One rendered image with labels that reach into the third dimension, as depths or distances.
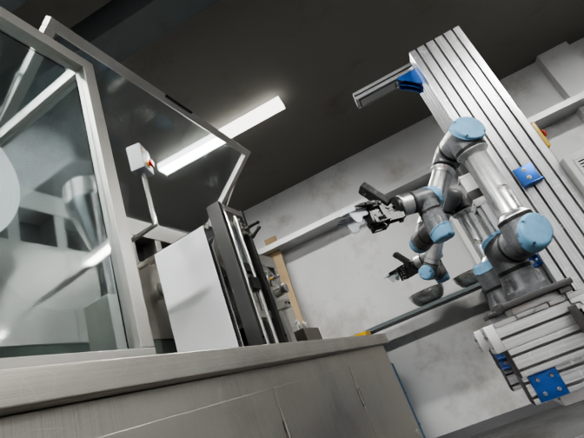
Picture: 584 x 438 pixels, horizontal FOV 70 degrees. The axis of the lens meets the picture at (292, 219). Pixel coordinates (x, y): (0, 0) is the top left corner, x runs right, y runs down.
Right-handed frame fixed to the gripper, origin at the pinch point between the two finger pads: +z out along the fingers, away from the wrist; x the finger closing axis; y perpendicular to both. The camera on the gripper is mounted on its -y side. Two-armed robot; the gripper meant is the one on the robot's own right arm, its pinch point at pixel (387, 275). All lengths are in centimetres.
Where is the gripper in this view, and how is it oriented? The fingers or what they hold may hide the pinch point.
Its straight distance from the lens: 253.8
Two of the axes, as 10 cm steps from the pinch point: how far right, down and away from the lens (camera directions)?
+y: 4.3, 8.6, -2.8
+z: -6.5, 5.1, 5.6
